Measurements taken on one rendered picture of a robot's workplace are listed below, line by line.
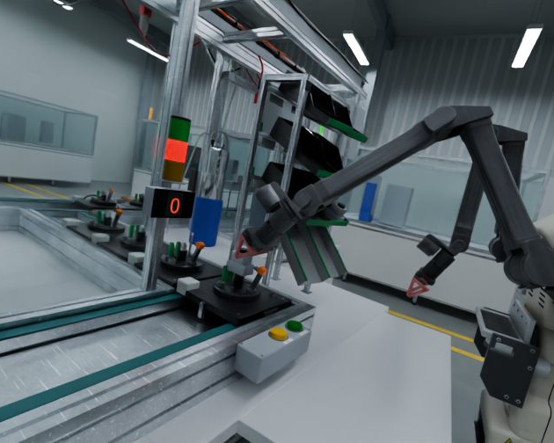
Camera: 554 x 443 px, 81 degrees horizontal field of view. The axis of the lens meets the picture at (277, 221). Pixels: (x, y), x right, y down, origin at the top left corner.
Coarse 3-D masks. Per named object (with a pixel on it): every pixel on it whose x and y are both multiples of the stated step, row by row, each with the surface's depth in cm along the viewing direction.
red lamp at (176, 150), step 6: (168, 144) 79; (174, 144) 78; (180, 144) 79; (186, 144) 80; (168, 150) 79; (174, 150) 79; (180, 150) 79; (186, 150) 81; (168, 156) 79; (174, 156) 79; (180, 156) 80
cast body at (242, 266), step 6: (234, 252) 92; (240, 252) 92; (234, 258) 92; (240, 258) 91; (246, 258) 92; (228, 264) 94; (234, 264) 92; (240, 264) 91; (246, 264) 93; (234, 270) 92; (240, 270) 91; (246, 270) 91; (252, 270) 93
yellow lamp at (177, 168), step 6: (168, 162) 79; (174, 162) 79; (168, 168) 79; (174, 168) 79; (180, 168) 80; (162, 174) 80; (168, 174) 79; (174, 174) 80; (180, 174) 81; (168, 180) 80; (174, 180) 80; (180, 180) 81
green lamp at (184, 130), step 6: (174, 120) 78; (180, 120) 78; (174, 126) 78; (180, 126) 78; (186, 126) 79; (168, 132) 79; (174, 132) 78; (180, 132) 78; (186, 132) 79; (168, 138) 79; (174, 138) 78; (180, 138) 78; (186, 138) 80
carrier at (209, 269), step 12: (192, 240) 114; (168, 252) 110; (180, 252) 107; (168, 264) 102; (180, 264) 104; (192, 264) 105; (204, 264) 116; (168, 276) 97; (180, 276) 99; (192, 276) 101; (204, 276) 103; (216, 276) 107
